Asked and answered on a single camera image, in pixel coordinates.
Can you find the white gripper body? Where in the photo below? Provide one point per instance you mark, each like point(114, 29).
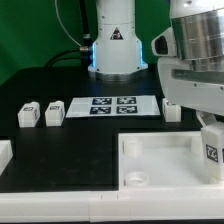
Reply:
point(202, 91)

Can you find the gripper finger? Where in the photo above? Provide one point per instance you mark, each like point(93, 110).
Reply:
point(206, 118)

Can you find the white square table top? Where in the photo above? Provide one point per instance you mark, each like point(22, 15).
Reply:
point(164, 160)

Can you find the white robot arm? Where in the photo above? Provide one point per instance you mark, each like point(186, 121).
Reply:
point(190, 52)

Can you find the tag sheet with markers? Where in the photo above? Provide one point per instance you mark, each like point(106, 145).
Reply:
point(113, 106)

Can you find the white front rail fixture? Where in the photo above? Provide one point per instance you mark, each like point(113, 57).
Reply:
point(145, 204)

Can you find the white left bracket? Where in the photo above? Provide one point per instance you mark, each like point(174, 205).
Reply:
point(6, 154)

